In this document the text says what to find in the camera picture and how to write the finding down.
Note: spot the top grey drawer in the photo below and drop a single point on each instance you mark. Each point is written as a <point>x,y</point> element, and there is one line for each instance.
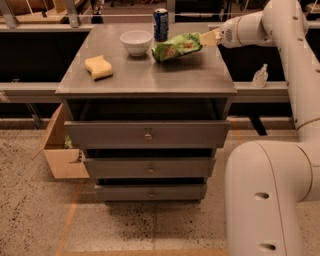
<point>147,135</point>

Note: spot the clear sanitizer bottle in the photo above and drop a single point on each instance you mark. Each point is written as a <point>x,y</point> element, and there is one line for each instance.
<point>260,77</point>

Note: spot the bottom grey drawer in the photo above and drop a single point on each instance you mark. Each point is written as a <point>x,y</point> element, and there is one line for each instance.
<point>181,192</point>

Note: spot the white bowl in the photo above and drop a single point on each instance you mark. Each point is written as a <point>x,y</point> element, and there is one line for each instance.
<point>136,42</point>

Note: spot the cardboard box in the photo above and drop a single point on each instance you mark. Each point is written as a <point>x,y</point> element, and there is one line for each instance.
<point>65,160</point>

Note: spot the green rice chip bag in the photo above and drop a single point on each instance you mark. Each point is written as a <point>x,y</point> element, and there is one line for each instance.
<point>176,47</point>

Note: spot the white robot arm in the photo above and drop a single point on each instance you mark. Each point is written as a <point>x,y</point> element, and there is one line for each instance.
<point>266,179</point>

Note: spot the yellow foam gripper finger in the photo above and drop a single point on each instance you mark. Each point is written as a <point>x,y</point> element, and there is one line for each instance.
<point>211,38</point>

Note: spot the middle grey drawer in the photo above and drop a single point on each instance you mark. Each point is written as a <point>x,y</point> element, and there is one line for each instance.
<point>149,167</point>

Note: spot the grey drawer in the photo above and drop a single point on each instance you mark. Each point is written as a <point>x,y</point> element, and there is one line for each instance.
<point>181,192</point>
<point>149,167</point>
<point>147,135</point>

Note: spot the blue soda can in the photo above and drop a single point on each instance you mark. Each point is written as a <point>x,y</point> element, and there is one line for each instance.
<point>161,26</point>

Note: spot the grey drawer cabinet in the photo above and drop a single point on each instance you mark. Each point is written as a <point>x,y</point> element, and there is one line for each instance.
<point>148,109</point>

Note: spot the yellow sponge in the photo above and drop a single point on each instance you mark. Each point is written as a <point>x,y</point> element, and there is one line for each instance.
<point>98,67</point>

